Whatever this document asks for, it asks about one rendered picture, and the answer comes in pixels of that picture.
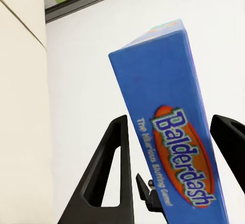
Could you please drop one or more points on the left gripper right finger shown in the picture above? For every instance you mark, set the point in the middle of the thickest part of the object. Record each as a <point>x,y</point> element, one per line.
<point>229,136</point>

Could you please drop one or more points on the bed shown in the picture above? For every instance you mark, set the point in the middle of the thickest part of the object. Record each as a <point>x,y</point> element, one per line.
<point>27,193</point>

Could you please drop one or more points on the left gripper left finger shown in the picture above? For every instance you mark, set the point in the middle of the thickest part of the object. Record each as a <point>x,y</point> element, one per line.
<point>84,206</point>

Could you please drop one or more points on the board game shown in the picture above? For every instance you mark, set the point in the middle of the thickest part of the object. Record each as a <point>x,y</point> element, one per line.
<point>158,80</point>

